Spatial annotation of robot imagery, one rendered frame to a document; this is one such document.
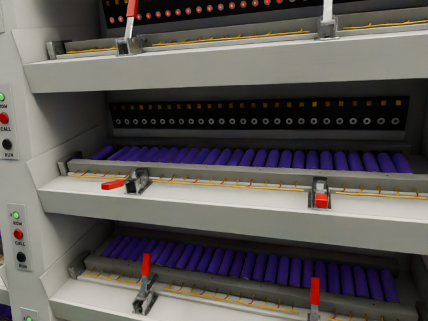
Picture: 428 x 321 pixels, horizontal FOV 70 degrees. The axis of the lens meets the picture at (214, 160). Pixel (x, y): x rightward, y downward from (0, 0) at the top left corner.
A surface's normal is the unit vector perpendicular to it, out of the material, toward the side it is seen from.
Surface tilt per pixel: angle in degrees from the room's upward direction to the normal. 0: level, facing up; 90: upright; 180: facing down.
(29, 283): 90
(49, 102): 90
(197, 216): 106
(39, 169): 90
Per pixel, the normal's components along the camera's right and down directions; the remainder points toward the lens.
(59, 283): 0.95, 0.04
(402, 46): -0.29, 0.42
